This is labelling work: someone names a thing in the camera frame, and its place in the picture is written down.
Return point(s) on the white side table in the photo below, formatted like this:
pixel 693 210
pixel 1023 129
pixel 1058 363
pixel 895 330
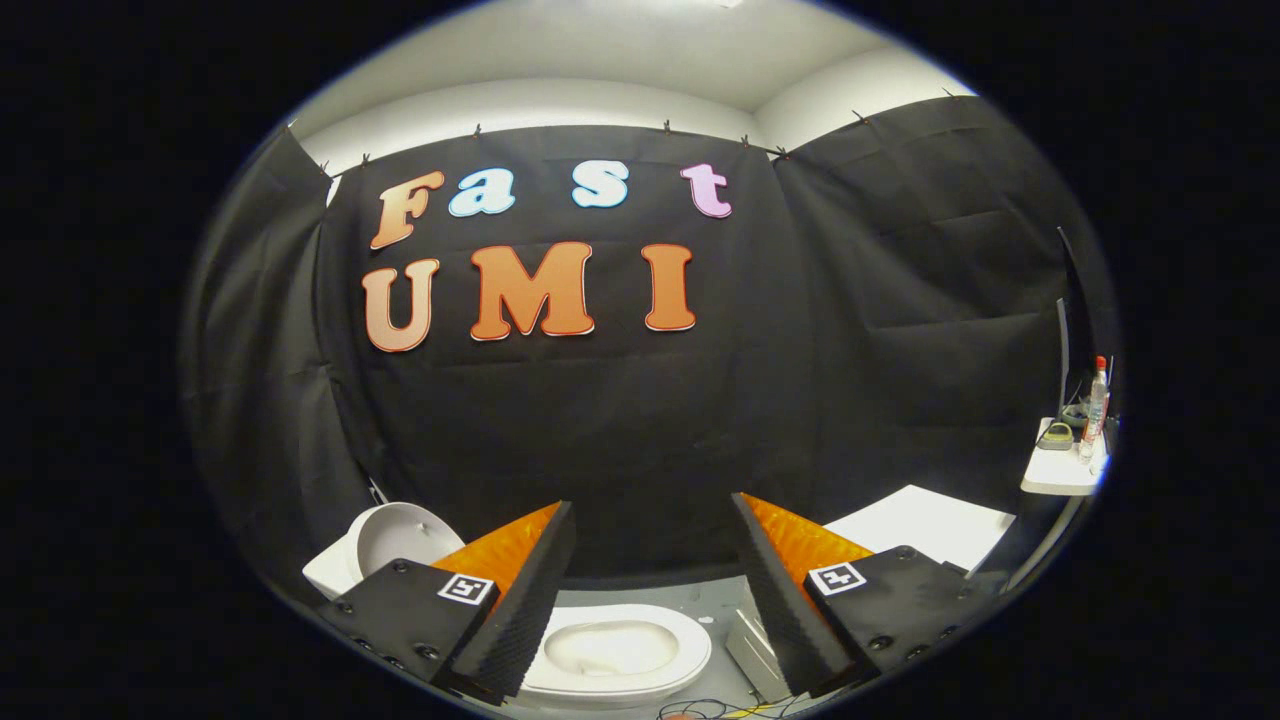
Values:
pixel 1055 472

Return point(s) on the white toilet bowl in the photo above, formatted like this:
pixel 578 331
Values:
pixel 610 650

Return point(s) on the small grey rounded object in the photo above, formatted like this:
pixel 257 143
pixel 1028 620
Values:
pixel 1055 436

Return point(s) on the black backdrop cloth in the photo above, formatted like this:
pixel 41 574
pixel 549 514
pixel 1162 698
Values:
pixel 700 420

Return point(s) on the row of small cloth clips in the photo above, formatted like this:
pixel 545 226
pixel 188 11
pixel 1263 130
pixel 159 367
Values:
pixel 667 127

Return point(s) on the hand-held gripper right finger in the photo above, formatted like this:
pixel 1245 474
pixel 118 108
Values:
pixel 785 610

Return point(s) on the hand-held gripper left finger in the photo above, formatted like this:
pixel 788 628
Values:
pixel 530 610

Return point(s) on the clear water bottle red cap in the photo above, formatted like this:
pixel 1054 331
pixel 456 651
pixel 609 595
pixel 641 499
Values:
pixel 1097 410

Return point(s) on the white drawer cabinet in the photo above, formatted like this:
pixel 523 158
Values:
pixel 930 525

